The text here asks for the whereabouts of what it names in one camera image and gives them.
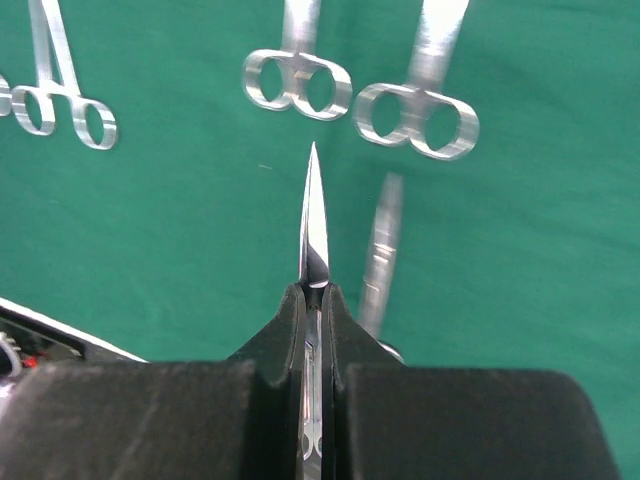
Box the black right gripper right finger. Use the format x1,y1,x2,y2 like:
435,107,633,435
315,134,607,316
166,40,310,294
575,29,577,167
322,285,620,479

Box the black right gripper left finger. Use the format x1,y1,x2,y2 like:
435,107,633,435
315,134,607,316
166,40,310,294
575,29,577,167
1,285,305,479

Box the small pointed steel scissors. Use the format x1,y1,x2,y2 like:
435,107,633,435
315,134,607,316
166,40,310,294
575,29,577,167
299,145,329,479

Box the steel surgical scissors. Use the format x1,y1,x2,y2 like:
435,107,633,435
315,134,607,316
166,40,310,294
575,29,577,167
354,0,479,161
357,173,404,363

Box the green surgical cloth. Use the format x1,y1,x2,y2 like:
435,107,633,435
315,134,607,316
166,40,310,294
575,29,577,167
1,1,639,479

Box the curved steel scissors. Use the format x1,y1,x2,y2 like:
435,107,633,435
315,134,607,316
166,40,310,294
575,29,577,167
243,0,352,121

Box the thin steel needle holder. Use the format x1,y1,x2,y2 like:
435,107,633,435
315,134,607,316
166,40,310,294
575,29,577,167
0,75,12,117

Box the steel surgical forceps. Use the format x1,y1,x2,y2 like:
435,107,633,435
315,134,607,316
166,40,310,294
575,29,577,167
10,0,118,150

